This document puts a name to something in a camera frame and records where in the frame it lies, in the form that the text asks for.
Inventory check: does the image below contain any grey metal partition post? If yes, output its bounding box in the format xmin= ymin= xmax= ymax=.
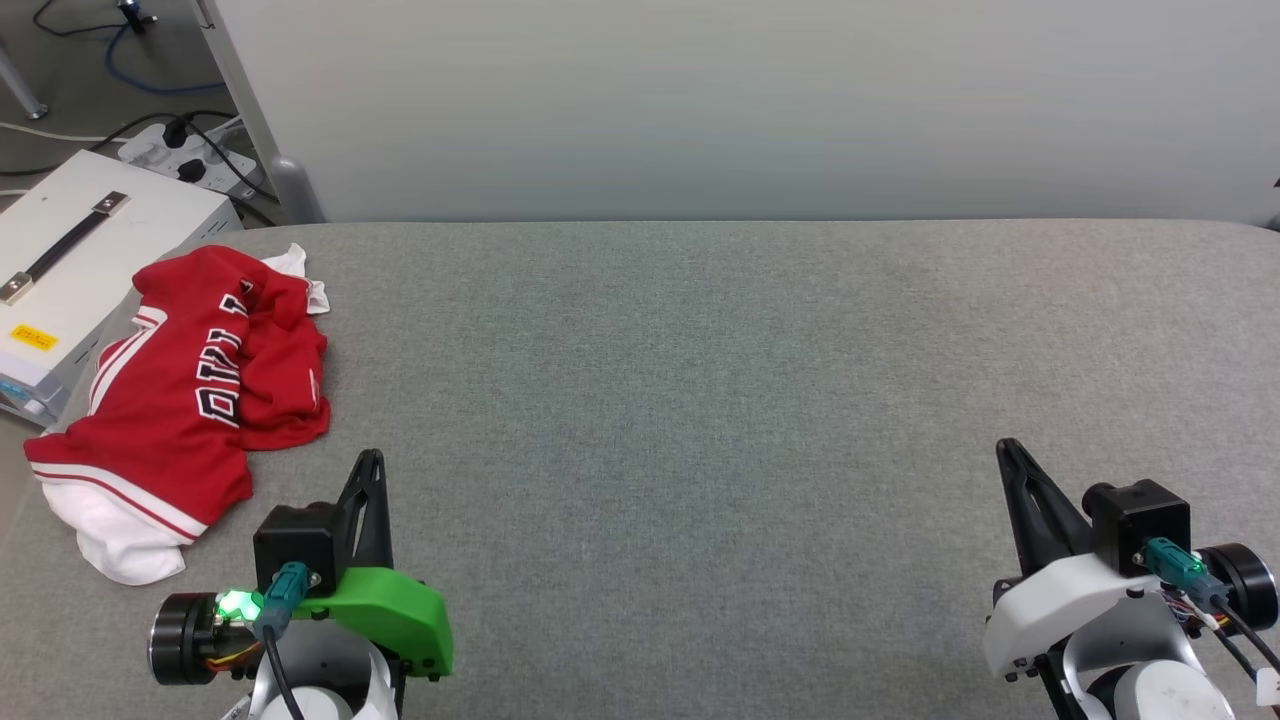
xmin=195 ymin=0 xmax=326 ymax=226

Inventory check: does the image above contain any grey fabric padded surface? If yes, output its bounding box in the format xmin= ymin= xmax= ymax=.
xmin=0 ymin=220 xmax=1280 ymax=720

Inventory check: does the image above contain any white cable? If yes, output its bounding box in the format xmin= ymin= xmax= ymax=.
xmin=0 ymin=122 xmax=131 ymax=146

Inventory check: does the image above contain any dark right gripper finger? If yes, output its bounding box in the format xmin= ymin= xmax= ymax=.
xmin=996 ymin=438 xmax=1051 ymax=578
xmin=1045 ymin=495 xmax=1091 ymax=571

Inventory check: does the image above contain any black power cable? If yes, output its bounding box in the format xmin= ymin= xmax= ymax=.
xmin=90 ymin=108 xmax=236 ymax=151
xmin=178 ymin=125 xmax=281 ymax=226

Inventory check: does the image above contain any grey metal furniture leg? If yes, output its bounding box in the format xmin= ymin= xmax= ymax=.
xmin=0 ymin=40 xmax=49 ymax=121

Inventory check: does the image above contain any right teal-plug black cable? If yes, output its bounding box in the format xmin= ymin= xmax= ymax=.
xmin=1140 ymin=537 xmax=1280 ymax=701

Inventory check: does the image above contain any white metal equipment box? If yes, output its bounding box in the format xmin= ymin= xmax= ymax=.
xmin=0 ymin=150 xmax=244 ymax=426

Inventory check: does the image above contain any blue cable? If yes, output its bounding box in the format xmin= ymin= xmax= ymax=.
xmin=105 ymin=25 xmax=226 ymax=98

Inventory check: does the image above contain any teal-plug black cable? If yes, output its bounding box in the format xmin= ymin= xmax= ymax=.
xmin=1140 ymin=537 xmax=1280 ymax=701
xmin=252 ymin=562 xmax=309 ymax=720

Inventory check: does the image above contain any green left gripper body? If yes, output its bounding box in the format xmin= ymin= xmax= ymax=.
xmin=150 ymin=568 xmax=453 ymax=686

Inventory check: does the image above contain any thin black floor cable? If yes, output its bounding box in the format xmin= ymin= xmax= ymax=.
xmin=33 ymin=0 xmax=156 ymax=39

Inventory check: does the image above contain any black box carry handle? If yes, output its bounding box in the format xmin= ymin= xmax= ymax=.
xmin=0 ymin=192 xmax=131 ymax=306

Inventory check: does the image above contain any left teal-plug black cable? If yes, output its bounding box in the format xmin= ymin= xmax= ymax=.
xmin=252 ymin=562 xmax=309 ymax=720

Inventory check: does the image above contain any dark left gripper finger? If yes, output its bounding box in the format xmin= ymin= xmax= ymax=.
xmin=350 ymin=480 xmax=394 ymax=571
xmin=335 ymin=450 xmax=386 ymax=566

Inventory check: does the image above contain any red and white jersey shirt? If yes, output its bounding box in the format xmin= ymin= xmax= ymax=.
xmin=24 ymin=243 xmax=332 ymax=587

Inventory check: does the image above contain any white power strip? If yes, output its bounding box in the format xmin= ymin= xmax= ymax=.
xmin=118 ymin=118 xmax=259 ymax=196

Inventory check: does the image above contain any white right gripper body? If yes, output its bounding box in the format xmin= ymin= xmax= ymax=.
xmin=983 ymin=543 xmax=1279 ymax=681

